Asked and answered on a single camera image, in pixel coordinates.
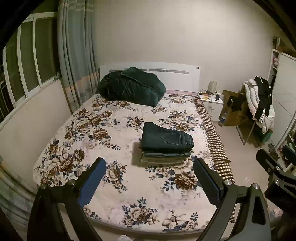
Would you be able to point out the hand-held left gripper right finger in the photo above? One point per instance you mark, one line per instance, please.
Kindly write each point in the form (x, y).
(207, 183)

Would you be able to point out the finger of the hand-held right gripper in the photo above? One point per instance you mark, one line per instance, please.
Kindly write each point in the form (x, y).
(291, 156)
(268, 161)

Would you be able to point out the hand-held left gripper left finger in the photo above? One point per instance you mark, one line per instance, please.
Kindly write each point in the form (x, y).
(92, 183)

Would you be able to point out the dark blue jeans pants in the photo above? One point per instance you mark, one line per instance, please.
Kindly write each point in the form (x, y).
(161, 136)

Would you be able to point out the folded khaki pants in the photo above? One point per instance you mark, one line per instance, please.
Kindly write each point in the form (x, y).
(161, 162)

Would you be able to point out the folded olive green pants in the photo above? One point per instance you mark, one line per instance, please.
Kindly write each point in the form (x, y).
(161, 157)

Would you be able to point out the teal storage box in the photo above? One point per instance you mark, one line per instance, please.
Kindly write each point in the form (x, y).
(266, 137)

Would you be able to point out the metal folding chair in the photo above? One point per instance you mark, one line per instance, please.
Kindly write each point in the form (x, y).
(251, 132)

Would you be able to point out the brown checked bedsheet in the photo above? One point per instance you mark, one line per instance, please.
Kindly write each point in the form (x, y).
(218, 148)

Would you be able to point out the floral-sheet bed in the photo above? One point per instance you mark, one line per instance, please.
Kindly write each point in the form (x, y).
(92, 139)

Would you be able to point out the tall brown cardboard box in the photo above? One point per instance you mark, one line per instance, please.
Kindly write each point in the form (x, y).
(233, 119)

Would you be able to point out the black white-striped garment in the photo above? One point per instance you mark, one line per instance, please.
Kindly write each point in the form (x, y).
(264, 99)

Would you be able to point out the plastic water bottle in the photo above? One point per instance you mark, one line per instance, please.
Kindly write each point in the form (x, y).
(222, 119)

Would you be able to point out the white wardrobe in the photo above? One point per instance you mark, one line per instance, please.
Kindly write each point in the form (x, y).
(284, 92)

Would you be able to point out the grey slipper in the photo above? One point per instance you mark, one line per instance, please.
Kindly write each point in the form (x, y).
(126, 238)

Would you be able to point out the black cloth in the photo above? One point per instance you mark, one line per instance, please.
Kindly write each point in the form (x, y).
(235, 104)

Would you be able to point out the chair with draped clothes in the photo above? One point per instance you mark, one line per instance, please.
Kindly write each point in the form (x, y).
(251, 97)

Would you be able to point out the white nightstand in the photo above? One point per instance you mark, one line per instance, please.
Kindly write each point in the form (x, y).
(216, 111)

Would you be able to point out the dark blue cup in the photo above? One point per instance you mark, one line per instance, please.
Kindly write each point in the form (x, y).
(218, 96)

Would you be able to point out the yellow paper packet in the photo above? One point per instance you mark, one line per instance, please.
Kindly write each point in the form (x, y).
(205, 98)

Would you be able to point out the pink folded cloth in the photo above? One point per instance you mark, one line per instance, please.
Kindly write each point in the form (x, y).
(275, 60)

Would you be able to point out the dark green quilt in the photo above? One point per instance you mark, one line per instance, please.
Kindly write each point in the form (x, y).
(129, 88)

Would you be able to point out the white bed headboard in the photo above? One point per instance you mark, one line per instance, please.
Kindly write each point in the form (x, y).
(180, 78)

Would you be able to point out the brown storage box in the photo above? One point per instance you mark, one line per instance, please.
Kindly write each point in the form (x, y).
(279, 45)

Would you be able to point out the grey green curtain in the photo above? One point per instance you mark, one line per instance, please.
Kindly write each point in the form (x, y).
(74, 58)

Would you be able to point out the white framed window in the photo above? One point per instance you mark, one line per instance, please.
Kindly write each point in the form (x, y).
(27, 58)

